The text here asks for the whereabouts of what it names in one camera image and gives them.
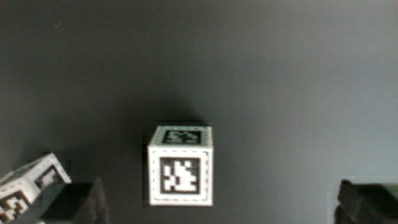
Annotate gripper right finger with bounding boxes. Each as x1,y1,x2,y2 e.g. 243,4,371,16
333,180,398,224

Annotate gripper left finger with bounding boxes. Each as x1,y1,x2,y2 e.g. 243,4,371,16
15,179,110,224

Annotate white tagged leg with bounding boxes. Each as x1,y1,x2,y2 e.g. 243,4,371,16
147,126,213,207

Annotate white tagged leg cube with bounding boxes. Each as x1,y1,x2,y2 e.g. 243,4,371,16
0,153,70,224

